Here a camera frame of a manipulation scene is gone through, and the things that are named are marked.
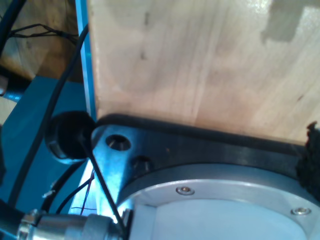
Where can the blue metal stand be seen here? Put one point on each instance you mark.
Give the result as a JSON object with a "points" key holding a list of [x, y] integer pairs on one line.
{"points": [[30, 125]]}

